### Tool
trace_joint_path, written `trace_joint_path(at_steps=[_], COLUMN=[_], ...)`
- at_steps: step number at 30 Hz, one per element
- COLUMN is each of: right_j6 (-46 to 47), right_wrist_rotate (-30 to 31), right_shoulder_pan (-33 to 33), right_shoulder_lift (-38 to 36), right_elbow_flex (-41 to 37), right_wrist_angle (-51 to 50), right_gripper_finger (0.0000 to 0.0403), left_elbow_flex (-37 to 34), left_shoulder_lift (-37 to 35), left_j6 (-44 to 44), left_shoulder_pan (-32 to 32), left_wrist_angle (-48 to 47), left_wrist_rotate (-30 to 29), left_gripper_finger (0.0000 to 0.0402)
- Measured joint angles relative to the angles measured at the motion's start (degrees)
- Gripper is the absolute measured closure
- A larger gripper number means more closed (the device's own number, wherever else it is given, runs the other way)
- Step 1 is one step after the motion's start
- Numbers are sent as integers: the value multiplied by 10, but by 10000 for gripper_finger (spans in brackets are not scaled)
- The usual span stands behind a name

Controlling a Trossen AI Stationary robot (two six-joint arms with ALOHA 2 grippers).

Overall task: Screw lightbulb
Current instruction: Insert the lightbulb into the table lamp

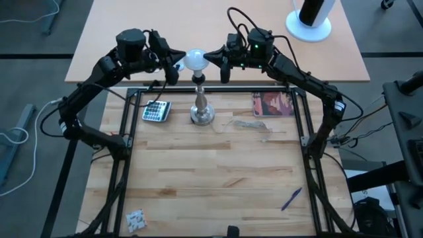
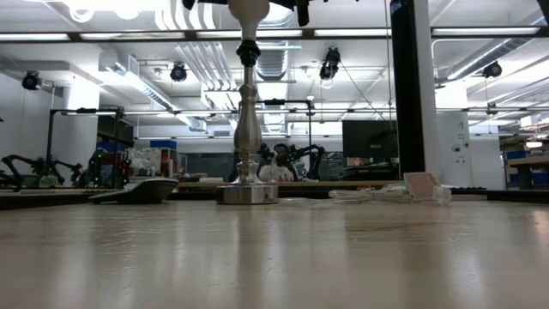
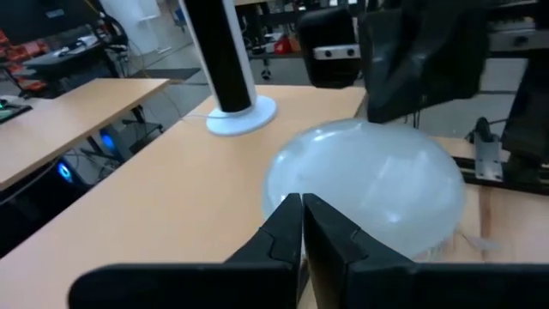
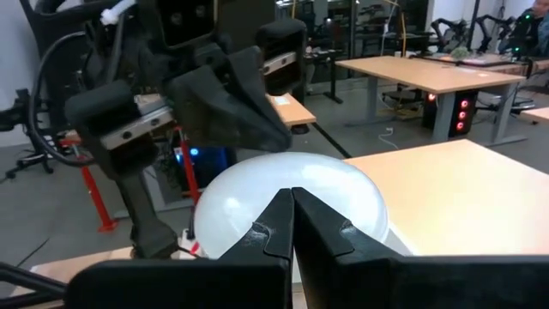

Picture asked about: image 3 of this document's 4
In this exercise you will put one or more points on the silver frame bracket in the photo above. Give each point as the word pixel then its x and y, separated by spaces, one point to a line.
pixel 489 159

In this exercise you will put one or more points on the white light bulb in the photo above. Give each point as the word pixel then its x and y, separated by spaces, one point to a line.
pixel 369 180

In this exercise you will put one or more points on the white tower fan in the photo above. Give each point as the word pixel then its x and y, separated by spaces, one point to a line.
pixel 223 56

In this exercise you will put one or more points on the black computer tower blue light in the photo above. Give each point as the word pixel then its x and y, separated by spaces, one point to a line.
pixel 64 171
pixel 107 141

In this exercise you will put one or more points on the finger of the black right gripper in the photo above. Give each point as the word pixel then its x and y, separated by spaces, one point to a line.
pixel 450 73
pixel 390 51

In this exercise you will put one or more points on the beige office desk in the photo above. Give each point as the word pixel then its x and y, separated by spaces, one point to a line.
pixel 150 206
pixel 64 116

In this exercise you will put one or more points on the black aluminium table frame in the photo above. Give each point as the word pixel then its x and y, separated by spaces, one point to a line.
pixel 510 183

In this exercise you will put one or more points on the black monitor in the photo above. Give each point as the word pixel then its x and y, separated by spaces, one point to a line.
pixel 34 17

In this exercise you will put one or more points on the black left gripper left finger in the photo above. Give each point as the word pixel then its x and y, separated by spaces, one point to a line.
pixel 281 236

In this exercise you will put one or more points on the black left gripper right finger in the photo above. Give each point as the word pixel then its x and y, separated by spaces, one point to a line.
pixel 339 249

